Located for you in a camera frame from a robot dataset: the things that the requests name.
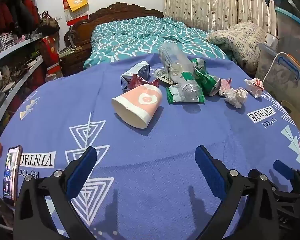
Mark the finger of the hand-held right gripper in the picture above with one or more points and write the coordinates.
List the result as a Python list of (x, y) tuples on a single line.
[(283, 169)]

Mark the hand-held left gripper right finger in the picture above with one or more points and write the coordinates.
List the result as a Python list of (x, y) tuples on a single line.
[(211, 172)]

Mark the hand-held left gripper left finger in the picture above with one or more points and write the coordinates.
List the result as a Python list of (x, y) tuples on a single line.
[(81, 172)]

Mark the beige plastic bin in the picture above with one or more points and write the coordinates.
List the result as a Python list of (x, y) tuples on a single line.
[(293, 115)]

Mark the white paper ball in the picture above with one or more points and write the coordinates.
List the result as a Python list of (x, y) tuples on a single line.
[(236, 97)]

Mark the green snack packet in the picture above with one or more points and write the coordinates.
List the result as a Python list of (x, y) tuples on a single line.
[(173, 95)]

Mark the pink wrapper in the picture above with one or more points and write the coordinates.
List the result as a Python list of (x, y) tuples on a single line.
[(223, 86)]

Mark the red-marked paper ball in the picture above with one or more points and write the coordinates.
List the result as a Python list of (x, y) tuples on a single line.
[(255, 86)]

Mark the green drink can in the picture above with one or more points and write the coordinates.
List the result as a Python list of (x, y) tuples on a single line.
[(207, 80)]

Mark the pink paper cup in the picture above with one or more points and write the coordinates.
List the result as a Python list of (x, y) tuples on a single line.
[(140, 100)]

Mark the red wrapper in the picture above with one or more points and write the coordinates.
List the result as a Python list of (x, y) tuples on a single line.
[(137, 81)]

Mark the white printed wrapper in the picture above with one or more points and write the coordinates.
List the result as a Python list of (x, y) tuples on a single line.
[(162, 76)]

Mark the white blue milk carton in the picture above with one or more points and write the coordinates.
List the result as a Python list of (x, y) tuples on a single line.
[(140, 70)]

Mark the clear plastic bottle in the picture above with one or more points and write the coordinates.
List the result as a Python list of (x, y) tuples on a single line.
[(175, 60)]

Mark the smartphone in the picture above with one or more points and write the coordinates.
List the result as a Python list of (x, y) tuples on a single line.
[(11, 172)]

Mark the small clear storage box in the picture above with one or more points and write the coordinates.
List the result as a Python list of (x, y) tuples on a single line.
[(265, 57)]

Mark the beige patterned pillow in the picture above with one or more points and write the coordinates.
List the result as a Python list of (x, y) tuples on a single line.
[(240, 37)]

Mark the large storage box teal lid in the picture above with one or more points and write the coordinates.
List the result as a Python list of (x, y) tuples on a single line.
[(292, 27)]

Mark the grey shelf rack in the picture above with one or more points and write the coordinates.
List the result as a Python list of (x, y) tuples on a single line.
[(20, 42)]

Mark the teal patterned bedspread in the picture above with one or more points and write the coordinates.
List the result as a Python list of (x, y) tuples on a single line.
[(140, 35)]

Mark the brown handbag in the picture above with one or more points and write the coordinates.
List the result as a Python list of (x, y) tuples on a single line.
[(48, 23)]

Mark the carved wooden headboard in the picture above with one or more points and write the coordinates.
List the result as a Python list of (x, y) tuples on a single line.
[(115, 11)]

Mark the leaf patterned curtain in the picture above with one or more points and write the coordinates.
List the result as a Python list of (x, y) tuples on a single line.
[(202, 2)]

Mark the hanging red dark clothes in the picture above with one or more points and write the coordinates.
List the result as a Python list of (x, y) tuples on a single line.
[(17, 12)]

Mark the red wall calendar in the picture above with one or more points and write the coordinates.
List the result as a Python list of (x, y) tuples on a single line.
[(75, 2)]

